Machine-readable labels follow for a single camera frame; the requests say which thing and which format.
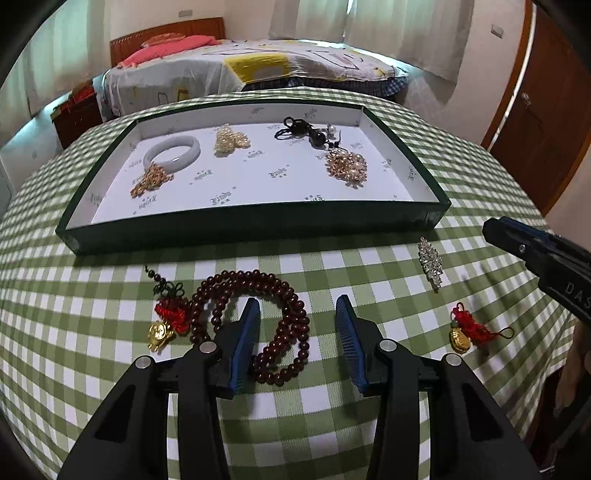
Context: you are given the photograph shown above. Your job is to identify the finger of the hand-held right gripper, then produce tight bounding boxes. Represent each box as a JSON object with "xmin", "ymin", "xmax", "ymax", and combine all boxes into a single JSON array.
[
  {"xmin": 482, "ymin": 218, "xmax": 548, "ymax": 274},
  {"xmin": 501, "ymin": 216, "xmax": 591, "ymax": 254}
]

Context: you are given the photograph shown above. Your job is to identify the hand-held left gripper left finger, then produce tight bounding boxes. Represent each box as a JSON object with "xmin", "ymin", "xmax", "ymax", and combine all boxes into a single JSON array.
[{"xmin": 58, "ymin": 298, "xmax": 262, "ymax": 480}]

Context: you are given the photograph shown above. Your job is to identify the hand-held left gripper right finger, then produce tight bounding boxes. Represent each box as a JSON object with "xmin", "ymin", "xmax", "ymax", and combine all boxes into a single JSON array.
[{"xmin": 335, "ymin": 295, "xmax": 543, "ymax": 480}]

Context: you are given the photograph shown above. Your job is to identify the dark red bead bracelet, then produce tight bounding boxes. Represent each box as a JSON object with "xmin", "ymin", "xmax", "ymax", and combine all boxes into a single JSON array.
[{"xmin": 188, "ymin": 271, "xmax": 311, "ymax": 384}]

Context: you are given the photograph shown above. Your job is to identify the green tray with white lining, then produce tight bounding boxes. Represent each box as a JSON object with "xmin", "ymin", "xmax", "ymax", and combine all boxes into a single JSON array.
[{"xmin": 55, "ymin": 102, "xmax": 452, "ymax": 256}]

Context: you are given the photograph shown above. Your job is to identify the gold pearl brooch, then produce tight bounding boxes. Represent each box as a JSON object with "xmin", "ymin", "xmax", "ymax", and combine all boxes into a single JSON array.
[{"xmin": 324, "ymin": 148, "xmax": 369, "ymax": 189}]

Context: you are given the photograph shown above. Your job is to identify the gold chain bracelet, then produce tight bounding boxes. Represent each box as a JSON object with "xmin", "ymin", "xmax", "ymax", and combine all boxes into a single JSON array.
[{"xmin": 129, "ymin": 162, "xmax": 176, "ymax": 199}]

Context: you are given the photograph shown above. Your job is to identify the white jade bangle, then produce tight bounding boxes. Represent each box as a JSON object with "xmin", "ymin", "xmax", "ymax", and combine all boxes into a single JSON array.
[{"xmin": 142, "ymin": 136, "xmax": 201, "ymax": 174}]

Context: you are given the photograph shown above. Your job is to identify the pearl necklace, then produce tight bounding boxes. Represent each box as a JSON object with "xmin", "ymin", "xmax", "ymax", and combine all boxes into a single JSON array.
[{"xmin": 213, "ymin": 124, "xmax": 251, "ymax": 158}]

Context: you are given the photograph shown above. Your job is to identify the black hair tie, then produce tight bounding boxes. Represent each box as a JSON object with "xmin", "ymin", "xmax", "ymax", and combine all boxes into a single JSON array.
[{"xmin": 274, "ymin": 115, "xmax": 345, "ymax": 151}]

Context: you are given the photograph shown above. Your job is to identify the person's right hand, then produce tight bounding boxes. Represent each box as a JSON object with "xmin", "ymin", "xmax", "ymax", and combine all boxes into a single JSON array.
[{"xmin": 554, "ymin": 323, "xmax": 591, "ymax": 407}]

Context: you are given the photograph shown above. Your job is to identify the red knot charm with black tassel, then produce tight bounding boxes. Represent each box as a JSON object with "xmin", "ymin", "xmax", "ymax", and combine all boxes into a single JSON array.
[{"xmin": 144, "ymin": 265, "xmax": 192, "ymax": 352}]

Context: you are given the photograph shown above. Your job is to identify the rhinestone brooch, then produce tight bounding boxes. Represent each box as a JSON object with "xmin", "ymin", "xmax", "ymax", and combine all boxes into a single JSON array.
[{"xmin": 417, "ymin": 236, "xmax": 444, "ymax": 293}]

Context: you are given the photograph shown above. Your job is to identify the small red knot gold charm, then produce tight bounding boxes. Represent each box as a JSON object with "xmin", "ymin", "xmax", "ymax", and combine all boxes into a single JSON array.
[{"xmin": 445, "ymin": 302, "xmax": 515, "ymax": 355}]

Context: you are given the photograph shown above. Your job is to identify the brown wooden door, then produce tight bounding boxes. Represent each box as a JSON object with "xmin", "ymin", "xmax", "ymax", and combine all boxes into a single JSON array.
[{"xmin": 480, "ymin": 0, "xmax": 591, "ymax": 217}]

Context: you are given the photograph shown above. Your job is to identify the blue checked bed skirt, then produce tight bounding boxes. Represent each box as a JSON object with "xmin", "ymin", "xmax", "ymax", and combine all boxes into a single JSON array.
[{"xmin": 242, "ymin": 74, "xmax": 411, "ymax": 104}]

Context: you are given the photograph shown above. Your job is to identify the white sheer curtain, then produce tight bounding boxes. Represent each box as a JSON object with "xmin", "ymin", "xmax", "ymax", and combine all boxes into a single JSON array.
[
  {"xmin": 9, "ymin": 0, "xmax": 93, "ymax": 125},
  {"xmin": 344, "ymin": 0, "xmax": 481, "ymax": 95},
  {"xmin": 270, "ymin": 0, "xmax": 352, "ymax": 42}
]

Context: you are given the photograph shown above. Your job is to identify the dark wooden nightstand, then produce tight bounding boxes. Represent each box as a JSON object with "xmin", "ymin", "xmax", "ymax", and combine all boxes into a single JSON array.
[{"xmin": 50, "ymin": 78, "xmax": 105, "ymax": 151}]

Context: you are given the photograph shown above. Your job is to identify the bed with patterned cover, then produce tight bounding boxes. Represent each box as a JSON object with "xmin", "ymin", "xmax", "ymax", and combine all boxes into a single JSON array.
[{"xmin": 92, "ymin": 38, "xmax": 409, "ymax": 121}]

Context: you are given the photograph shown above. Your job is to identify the pink pillow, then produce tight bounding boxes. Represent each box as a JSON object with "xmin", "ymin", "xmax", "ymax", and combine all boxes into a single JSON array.
[{"xmin": 116, "ymin": 37, "xmax": 222, "ymax": 68}]

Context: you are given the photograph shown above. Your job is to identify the wooden headboard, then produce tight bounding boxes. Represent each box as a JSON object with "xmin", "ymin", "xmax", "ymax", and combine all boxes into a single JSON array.
[{"xmin": 109, "ymin": 17, "xmax": 227, "ymax": 68}]

